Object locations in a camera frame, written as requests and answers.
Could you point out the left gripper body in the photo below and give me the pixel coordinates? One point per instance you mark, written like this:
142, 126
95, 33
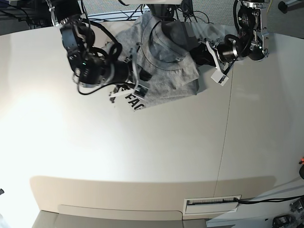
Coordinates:
201, 55

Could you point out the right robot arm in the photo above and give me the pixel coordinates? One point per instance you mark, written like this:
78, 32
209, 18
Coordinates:
94, 68

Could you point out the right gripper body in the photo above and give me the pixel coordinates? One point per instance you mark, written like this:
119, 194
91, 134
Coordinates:
134, 69

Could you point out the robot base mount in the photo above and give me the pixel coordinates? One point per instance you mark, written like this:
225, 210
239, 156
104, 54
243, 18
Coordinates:
164, 12

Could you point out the white table cable grommet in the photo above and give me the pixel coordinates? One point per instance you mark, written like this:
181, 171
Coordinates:
205, 206

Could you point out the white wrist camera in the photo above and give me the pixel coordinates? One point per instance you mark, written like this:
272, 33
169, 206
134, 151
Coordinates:
141, 90
219, 78

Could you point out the grey T-shirt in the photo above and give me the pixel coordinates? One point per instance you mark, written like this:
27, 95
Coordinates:
174, 72

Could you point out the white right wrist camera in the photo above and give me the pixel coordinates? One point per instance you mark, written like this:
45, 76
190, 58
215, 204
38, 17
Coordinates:
141, 90

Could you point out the orange black object right edge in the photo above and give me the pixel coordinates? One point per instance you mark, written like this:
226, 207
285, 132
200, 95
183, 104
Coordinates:
301, 161

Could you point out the black device bottom right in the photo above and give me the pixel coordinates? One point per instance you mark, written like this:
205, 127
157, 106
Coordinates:
282, 221

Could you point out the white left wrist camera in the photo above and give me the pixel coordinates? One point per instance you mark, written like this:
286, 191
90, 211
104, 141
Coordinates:
219, 78

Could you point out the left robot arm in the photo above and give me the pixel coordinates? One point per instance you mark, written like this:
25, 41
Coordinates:
252, 35

